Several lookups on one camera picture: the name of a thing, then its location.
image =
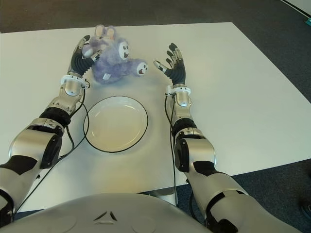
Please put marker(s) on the purple plush doll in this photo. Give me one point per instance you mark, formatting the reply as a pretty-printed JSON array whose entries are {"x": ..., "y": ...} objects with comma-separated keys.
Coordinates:
[{"x": 109, "y": 65}]

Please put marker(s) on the grey table leg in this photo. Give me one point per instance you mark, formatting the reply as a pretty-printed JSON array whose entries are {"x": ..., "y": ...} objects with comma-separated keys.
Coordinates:
[{"x": 162, "y": 194}]

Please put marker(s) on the white plate with black rim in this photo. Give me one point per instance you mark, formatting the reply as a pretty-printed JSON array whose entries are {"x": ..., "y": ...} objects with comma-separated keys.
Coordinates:
[{"x": 116, "y": 123}]

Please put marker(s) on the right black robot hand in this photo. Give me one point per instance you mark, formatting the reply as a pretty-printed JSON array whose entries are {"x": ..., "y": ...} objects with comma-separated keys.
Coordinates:
[{"x": 178, "y": 75}]

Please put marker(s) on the teal box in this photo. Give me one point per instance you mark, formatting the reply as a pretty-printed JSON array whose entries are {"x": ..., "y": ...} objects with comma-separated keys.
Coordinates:
[{"x": 308, "y": 22}]

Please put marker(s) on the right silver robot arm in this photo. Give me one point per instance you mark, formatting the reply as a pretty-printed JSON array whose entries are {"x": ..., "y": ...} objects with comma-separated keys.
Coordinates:
[{"x": 201, "y": 150}]

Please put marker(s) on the grey robot torso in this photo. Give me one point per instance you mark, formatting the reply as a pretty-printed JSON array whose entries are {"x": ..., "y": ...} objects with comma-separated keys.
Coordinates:
[{"x": 109, "y": 213}]

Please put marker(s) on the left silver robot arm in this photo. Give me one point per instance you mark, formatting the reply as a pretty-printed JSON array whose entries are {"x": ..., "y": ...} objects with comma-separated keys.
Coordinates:
[{"x": 31, "y": 145}]

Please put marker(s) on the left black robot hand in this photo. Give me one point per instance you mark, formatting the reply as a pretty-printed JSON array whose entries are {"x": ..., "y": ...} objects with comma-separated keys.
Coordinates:
[{"x": 77, "y": 64}]

